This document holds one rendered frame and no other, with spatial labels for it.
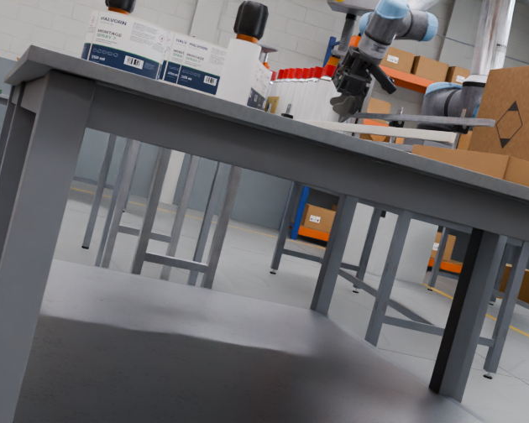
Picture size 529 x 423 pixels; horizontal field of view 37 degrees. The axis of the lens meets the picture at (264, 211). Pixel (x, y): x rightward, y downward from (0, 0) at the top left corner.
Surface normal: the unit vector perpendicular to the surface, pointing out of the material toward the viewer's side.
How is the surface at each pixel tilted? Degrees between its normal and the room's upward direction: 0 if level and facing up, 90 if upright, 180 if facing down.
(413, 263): 90
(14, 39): 90
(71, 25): 90
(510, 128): 90
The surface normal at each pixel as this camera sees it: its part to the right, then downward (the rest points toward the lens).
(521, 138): -0.93, -0.23
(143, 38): 0.54, 0.19
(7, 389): 0.32, 0.14
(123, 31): 0.01, 0.06
